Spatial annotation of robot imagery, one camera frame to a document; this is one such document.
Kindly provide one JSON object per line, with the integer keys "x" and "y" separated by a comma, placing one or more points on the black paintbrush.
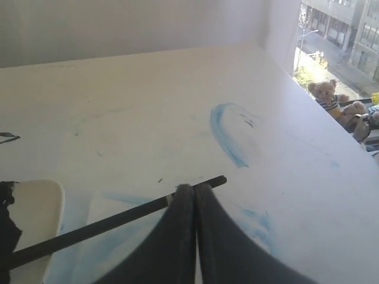
{"x": 48, "y": 247}

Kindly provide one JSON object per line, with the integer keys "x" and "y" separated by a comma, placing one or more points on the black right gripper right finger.
{"x": 227, "y": 255}

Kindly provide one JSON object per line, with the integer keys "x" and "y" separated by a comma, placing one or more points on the white square paint plate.
{"x": 31, "y": 213}

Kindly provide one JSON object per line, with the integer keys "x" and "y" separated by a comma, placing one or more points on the brown teddy bear striped shirt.
{"x": 325, "y": 95}

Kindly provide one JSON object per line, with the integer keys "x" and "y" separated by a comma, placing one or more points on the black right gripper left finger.
{"x": 168, "y": 253}

